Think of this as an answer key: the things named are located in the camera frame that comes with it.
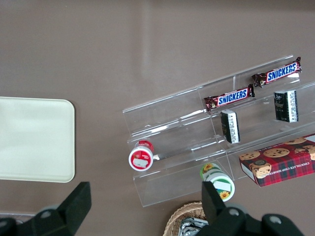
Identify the light wicker basket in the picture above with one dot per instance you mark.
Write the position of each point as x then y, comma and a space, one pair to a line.
179, 214

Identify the red lid yogurt cup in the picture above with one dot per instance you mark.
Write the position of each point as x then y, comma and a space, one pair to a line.
139, 159

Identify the aluminium foil tray stack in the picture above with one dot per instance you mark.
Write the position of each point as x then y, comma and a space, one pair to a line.
193, 227

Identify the Snickers chocolate bar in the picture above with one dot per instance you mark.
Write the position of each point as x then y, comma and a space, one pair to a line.
278, 73
231, 98

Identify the beige plastic tray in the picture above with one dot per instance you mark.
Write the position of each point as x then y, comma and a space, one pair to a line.
34, 140

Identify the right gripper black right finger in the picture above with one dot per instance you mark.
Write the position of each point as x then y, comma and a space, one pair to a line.
221, 216

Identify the small black box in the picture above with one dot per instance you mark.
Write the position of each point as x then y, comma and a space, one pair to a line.
285, 105
230, 126

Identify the green lid yogurt cup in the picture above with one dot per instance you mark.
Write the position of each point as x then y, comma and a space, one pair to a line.
222, 183

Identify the red tartan cookie box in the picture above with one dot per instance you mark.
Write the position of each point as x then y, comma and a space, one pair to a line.
278, 164

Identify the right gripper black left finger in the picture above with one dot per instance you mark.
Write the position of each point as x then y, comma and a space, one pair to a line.
73, 209

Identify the clear acrylic stepped shelf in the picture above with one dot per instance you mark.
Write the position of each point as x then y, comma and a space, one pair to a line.
182, 137

